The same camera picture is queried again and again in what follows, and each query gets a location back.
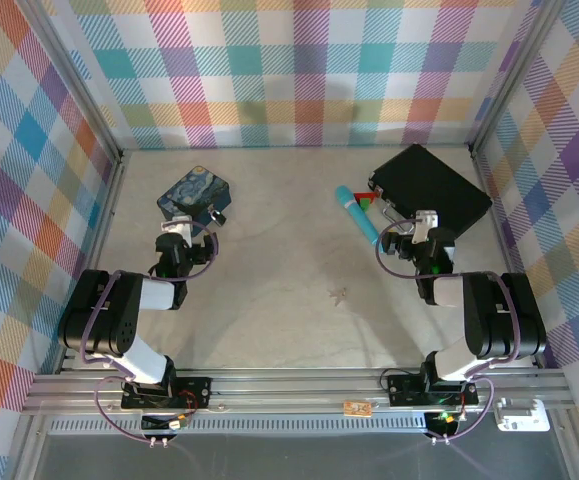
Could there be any starry night print box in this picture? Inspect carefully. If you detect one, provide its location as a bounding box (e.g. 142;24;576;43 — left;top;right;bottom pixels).
156;165;234;226

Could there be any teal cylindrical tube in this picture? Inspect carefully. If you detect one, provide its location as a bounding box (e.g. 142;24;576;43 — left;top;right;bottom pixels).
334;185;382;247

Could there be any black hard case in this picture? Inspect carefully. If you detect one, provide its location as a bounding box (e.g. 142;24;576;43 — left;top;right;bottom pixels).
367;143;495;241

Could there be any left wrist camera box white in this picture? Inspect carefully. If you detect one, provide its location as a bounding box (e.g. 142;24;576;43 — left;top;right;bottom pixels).
160;216;193;247

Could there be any aluminium side rail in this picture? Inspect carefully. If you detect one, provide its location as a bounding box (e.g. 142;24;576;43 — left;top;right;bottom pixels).
468;144;546;372
54;149;127;374

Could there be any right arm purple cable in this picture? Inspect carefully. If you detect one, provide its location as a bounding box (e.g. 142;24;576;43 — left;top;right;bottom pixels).
375;221;526;444

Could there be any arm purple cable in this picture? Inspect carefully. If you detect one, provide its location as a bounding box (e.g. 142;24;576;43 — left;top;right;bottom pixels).
79;218;221;444
375;221;526;444

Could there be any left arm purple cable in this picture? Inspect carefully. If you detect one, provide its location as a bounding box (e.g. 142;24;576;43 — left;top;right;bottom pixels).
79;218;221;444

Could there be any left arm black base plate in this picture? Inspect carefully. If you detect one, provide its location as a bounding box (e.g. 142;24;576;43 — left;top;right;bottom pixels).
120;374;214;412

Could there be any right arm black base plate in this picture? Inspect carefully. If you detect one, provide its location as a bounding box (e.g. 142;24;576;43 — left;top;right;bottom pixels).
385;371;481;408

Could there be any aluminium front frame rail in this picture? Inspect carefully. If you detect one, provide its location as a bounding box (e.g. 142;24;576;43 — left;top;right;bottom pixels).
20;368;576;417

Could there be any white plastic bracket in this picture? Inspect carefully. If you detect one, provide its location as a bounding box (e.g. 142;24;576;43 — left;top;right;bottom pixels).
493;397;552;433

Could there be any slotted grey cable duct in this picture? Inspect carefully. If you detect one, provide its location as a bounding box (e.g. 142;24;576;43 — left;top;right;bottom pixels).
47;417;471;437

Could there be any aluminium corner post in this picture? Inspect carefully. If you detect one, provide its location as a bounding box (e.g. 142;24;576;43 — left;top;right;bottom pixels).
470;0;566;153
27;0;126;157

